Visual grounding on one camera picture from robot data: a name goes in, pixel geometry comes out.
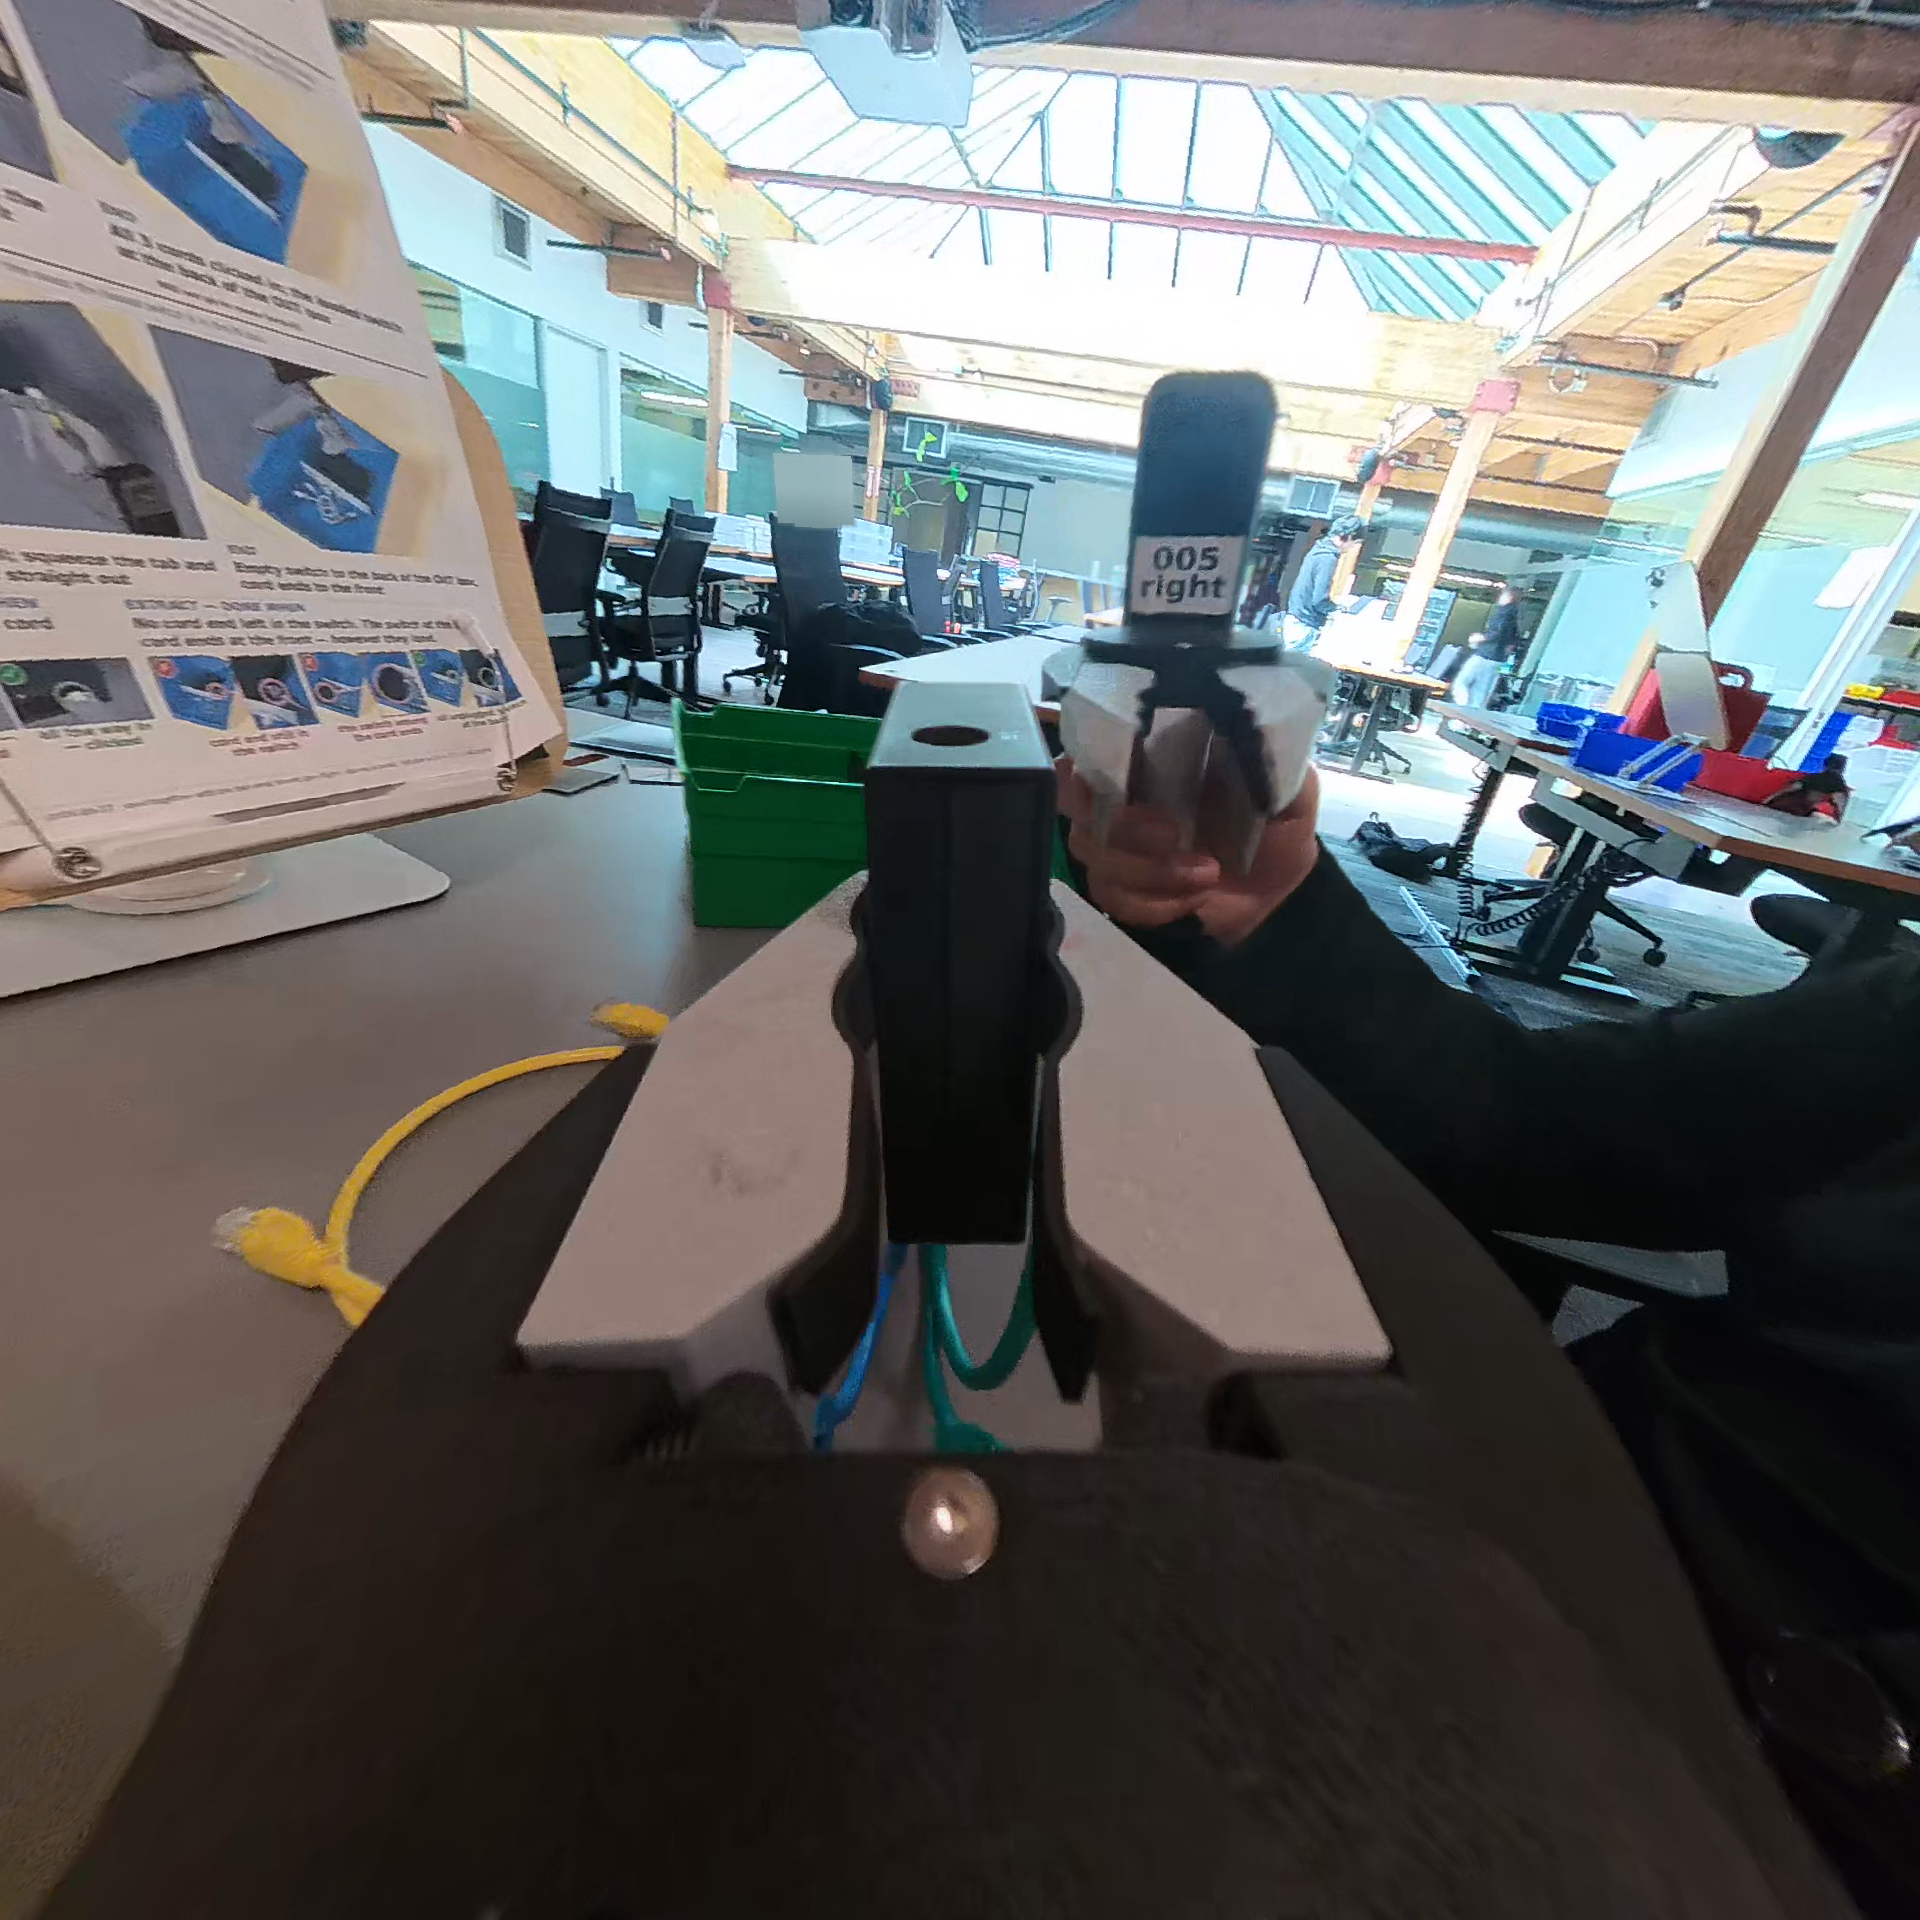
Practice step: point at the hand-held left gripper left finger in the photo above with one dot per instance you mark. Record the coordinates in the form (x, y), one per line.
(720, 1171)

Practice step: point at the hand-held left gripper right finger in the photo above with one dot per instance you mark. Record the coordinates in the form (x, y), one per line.
(1200, 1201)

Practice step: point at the printed instruction sheet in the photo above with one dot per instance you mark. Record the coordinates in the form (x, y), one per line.
(224, 523)

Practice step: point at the wooden office desk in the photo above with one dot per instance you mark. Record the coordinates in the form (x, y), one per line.
(1725, 840)

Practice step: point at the white ceiling device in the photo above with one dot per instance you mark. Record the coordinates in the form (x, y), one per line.
(893, 61)

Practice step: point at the person's right forearm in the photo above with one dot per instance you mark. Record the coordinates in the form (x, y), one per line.
(1500, 1079)

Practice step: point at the green plastic bin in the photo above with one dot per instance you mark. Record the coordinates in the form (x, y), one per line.
(765, 840)

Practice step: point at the black office chair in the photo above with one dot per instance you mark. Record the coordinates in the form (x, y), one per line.
(668, 599)
(571, 585)

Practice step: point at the black ethernet switch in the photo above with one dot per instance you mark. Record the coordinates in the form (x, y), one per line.
(961, 974)

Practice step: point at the red plastic bin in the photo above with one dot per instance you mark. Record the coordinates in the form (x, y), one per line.
(1725, 751)

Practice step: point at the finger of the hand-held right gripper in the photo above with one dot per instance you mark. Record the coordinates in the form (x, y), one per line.
(1291, 721)
(1108, 735)

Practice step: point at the instruction sheet on stand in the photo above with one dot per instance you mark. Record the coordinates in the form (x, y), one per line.
(301, 902)

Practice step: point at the person's right hand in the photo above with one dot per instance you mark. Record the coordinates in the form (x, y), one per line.
(1171, 891)

